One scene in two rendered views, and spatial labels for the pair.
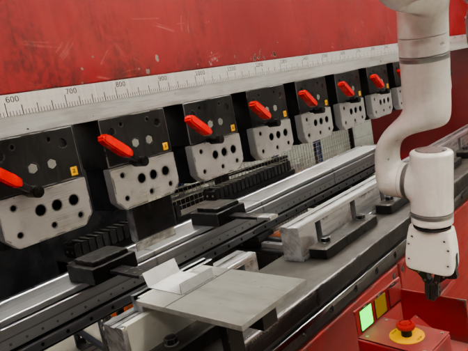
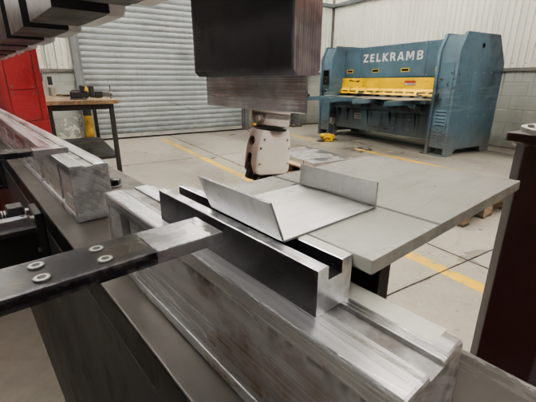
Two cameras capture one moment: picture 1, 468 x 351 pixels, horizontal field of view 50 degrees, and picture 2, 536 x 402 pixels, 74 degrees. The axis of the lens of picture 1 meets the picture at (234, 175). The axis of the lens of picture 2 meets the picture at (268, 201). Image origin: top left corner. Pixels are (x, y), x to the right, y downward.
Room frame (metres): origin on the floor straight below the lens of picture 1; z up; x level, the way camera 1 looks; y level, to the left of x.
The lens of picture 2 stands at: (0.93, 0.41, 1.10)
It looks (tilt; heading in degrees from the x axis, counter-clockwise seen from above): 19 degrees down; 276
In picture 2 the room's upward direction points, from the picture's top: straight up
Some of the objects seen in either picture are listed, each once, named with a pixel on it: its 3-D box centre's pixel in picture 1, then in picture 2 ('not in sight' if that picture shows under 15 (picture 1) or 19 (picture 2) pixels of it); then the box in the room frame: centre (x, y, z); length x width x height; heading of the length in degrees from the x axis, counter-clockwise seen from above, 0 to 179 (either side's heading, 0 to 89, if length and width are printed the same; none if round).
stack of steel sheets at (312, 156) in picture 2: not in sight; (310, 155); (0.90, -4.21, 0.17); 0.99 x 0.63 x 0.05; 126
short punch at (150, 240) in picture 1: (152, 220); (248, 28); (0.97, 0.17, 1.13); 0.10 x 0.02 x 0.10; 137
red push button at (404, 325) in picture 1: (406, 330); not in sight; (0.98, -0.30, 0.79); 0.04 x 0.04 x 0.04
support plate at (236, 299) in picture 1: (219, 292); (370, 190); (0.87, 0.07, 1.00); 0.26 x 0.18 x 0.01; 47
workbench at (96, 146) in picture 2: not in sight; (76, 109); (3.87, -3.92, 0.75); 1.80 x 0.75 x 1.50; 128
